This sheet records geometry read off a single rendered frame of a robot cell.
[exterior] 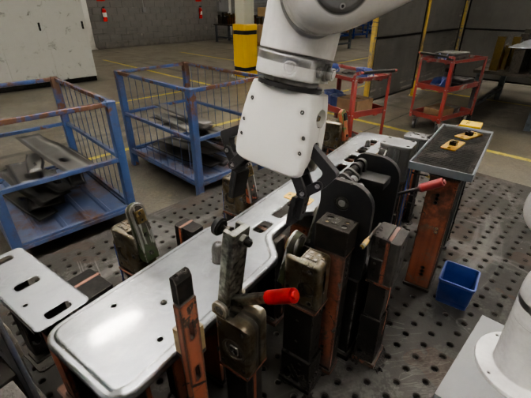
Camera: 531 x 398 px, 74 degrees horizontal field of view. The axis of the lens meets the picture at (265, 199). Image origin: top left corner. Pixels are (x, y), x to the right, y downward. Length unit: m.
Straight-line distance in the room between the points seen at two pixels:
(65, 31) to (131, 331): 8.28
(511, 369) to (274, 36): 0.80
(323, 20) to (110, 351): 0.57
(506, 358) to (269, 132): 0.72
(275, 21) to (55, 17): 8.39
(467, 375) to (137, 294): 0.71
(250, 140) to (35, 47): 8.25
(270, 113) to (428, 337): 0.85
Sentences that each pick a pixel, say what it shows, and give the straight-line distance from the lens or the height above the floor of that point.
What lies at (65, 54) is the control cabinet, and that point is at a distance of 8.78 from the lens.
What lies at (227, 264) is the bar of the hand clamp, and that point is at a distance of 0.53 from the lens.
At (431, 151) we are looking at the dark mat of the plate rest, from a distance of 1.01.
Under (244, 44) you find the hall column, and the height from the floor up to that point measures 0.72.
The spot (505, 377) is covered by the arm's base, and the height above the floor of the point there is 0.80.
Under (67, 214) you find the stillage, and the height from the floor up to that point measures 0.16.
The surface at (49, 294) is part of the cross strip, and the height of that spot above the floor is 1.00.
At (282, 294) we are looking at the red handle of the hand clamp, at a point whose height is 1.14.
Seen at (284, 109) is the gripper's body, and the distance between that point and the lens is 0.41.
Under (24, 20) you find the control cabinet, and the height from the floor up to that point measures 1.20.
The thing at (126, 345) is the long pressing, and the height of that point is 1.00.
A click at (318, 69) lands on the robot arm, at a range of 0.40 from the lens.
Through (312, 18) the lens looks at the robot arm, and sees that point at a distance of 0.32.
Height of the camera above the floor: 1.49
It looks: 29 degrees down
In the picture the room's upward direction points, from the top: straight up
